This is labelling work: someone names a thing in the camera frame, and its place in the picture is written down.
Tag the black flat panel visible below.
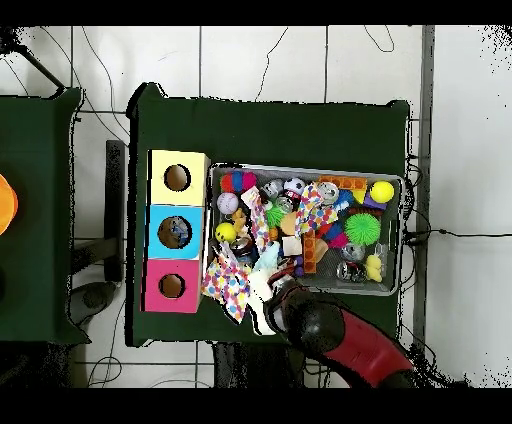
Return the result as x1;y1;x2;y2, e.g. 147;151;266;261
104;139;128;283

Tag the black and white soccer ball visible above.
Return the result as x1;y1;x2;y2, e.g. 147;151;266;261
283;177;307;198

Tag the black tripod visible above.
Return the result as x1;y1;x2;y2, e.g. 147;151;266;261
0;26;67;91

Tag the grey floor stand base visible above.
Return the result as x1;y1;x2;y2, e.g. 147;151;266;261
67;238;121;325

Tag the crushed silver can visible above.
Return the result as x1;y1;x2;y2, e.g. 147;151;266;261
316;182;342;206

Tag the wooden box with three holes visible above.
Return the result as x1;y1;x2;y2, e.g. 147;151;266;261
143;149;212;315

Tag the white baseball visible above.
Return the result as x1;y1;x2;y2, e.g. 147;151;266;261
216;191;241;215

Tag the orange round object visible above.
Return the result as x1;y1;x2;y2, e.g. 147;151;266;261
0;174;19;236

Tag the rainbow spiky toy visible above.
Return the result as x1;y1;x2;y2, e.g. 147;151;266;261
221;171;260;194

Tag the large polka dot cloth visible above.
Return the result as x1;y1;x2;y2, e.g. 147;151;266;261
201;242;253;324

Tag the cream muslin cloth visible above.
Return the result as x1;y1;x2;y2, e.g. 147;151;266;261
246;267;281;337

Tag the yellow smiley ball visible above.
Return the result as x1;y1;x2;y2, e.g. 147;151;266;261
214;221;239;245

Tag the mint green cloth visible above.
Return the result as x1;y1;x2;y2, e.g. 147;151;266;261
254;239;283;277

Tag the green covered side table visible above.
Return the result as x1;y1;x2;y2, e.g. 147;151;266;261
0;87;85;345

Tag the black floor cable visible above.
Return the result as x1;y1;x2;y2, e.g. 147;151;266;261
402;226;512;247

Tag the small polka dot cloth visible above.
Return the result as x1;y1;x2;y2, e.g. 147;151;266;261
294;185;339;237

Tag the shallow clear bin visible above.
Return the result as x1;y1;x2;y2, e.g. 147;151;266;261
202;162;405;297

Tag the large green spiky ball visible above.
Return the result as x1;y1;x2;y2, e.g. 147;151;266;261
343;211;384;247

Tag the crushed red black can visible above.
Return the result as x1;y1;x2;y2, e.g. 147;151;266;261
335;260;369;284

